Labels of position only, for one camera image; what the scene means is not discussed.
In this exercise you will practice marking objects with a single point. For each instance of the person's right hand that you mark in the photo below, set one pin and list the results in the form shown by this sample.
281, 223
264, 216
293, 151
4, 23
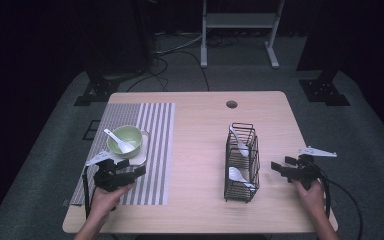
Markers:
313, 201

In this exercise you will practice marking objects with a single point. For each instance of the white metal stand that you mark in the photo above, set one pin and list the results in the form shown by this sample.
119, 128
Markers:
240, 20

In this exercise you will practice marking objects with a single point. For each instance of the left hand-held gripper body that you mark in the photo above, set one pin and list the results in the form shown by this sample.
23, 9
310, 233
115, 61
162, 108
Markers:
108, 178

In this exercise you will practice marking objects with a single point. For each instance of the white square plate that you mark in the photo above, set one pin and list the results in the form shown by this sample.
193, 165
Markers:
142, 153

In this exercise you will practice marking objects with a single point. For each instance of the white ceramic spoon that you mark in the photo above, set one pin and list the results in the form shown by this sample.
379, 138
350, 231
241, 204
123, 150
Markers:
125, 146
235, 173

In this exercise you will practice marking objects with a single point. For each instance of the grey striped placemat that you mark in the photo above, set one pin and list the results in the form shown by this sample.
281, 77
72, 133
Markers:
156, 133

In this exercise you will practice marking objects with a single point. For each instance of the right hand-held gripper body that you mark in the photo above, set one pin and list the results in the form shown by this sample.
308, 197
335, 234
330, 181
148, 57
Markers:
306, 171

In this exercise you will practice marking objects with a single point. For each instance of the green bowl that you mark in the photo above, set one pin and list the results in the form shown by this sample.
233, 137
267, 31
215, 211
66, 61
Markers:
131, 135

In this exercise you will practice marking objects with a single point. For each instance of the black stand base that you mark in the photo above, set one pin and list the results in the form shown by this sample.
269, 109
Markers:
325, 91
98, 90

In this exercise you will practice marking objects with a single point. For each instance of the person's left hand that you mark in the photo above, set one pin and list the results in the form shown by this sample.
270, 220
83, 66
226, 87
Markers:
105, 203

